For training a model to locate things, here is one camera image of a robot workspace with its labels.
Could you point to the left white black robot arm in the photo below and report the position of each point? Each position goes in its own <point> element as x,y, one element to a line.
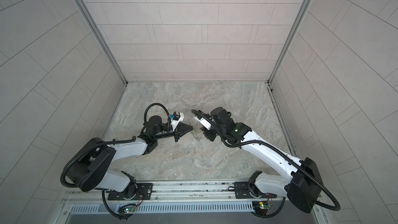
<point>89,168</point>

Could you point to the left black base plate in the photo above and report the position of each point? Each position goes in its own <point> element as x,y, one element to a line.
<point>138,191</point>

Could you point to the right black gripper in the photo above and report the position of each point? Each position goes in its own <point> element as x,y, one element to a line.
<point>207,134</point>

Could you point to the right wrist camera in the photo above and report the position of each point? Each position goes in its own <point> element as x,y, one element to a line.
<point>205,123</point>

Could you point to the aluminium mounting rail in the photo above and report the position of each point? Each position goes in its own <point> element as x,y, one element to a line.
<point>173,191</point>

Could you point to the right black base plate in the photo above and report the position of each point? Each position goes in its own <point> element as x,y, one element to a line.
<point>244,190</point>

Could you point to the metal key holder plate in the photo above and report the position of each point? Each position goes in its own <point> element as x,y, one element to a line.
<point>195,134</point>

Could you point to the perforated vent strip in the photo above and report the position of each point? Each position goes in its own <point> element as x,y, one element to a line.
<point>171,207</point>

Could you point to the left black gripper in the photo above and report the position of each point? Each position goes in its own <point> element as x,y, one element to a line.
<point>181,129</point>

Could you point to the left circuit board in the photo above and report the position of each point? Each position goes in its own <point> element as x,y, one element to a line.
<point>127,209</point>

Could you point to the circuit board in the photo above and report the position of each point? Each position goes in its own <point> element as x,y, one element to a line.
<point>127,209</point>
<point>261,208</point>

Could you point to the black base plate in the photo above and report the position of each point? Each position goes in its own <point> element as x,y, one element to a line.
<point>138,191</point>
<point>244,190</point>

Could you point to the right circuit board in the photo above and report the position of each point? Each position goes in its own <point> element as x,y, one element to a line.
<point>261,208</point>

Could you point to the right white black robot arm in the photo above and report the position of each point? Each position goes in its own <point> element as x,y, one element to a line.
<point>299,177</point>

